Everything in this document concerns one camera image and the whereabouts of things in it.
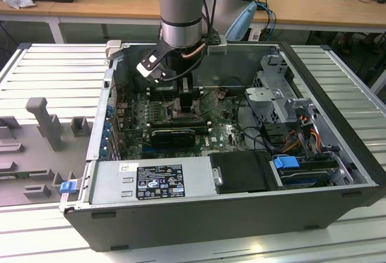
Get metal socket cover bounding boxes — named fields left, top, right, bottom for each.
left=194, top=90, right=220, bottom=118

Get black RAM slot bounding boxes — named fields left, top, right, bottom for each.
left=150, top=86, right=203, bottom=94
left=149, top=124, right=210, bottom=134
left=150, top=92, right=204, bottom=101
left=148, top=119, right=208, bottom=127

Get CPU socket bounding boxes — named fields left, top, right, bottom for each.
left=162, top=100, right=204, bottom=122

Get black graphics card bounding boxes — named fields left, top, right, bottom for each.
left=150, top=128, right=196, bottom=148

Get green motherboard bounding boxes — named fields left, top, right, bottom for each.
left=119, top=89, right=251, bottom=160

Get grey metal drive cage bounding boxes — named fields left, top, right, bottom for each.
left=244, top=53, right=314, bottom=125

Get blue card retainer clips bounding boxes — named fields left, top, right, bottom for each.
left=101, top=104, right=115, bottom=159

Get black plastic shroud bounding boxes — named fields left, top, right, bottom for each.
left=207, top=151, right=278, bottom=194

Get grey power supply unit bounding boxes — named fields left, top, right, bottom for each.
left=89, top=156, right=218, bottom=206

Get hard disk in blue carrier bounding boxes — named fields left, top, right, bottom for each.
left=273, top=154, right=331, bottom=189

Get black open PC case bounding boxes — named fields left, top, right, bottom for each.
left=59, top=40, right=386, bottom=253

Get blue case latch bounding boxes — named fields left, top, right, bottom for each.
left=60, top=181, right=76, bottom=194

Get grey parts rack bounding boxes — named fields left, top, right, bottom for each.
left=0, top=97, right=94, bottom=206

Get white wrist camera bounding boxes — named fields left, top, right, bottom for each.
left=136, top=41, right=169, bottom=84

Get black cable loop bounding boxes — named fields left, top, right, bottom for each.
left=236, top=93, right=274, bottom=152

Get grey case handle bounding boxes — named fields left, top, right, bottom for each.
left=104, top=40, right=123, bottom=62

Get blue cable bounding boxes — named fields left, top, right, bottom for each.
left=256, top=2, right=277, bottom=33

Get coloured wire bundle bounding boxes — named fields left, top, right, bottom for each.
left=286, top=115, right=322, bottom=155

